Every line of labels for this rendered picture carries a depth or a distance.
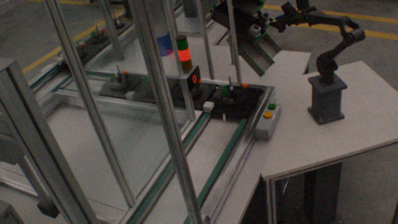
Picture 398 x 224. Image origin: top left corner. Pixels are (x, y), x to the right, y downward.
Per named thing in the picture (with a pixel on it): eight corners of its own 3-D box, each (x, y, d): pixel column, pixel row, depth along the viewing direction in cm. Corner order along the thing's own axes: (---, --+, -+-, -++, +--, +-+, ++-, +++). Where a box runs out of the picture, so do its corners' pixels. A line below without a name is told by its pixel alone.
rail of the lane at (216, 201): (276, 101, 206) (275, 85, 200) (212, 231, 145) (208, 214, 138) (266, 100, 208) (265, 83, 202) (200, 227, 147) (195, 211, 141)
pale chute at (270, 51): (277, 53, 223) (282, 49, 219) (267, 63, 215) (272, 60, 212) (246, 19, 222) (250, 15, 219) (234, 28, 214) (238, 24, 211)
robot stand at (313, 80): (344, 118, 185) (347, 85, 173) (318, 125, 184) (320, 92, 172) (331, 102, 197) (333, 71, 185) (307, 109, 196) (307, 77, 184)
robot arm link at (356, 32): (368, 36, 147) (360, 23, 148) (356, 41, 145) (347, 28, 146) (330, 66, 177) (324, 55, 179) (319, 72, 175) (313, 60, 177)
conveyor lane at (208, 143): (262, 105, 205) (261, 90, 199) (198, 227, 147) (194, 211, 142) (215, 98, 217) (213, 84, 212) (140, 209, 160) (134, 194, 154)
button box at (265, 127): (281, 114, 190) (280, 104, 187) (269, 140, 176) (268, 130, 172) (267, 111, 193) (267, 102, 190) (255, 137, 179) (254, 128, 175)
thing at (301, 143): (435, 130, 171) (436, 126, 169) (263, 181, 165) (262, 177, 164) (360, 64, 227) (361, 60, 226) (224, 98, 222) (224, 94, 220)
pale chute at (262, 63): (270, 66, 213) (275, 62, 209) (260, 77, 205) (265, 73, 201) (237, 29, 212) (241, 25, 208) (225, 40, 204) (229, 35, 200)
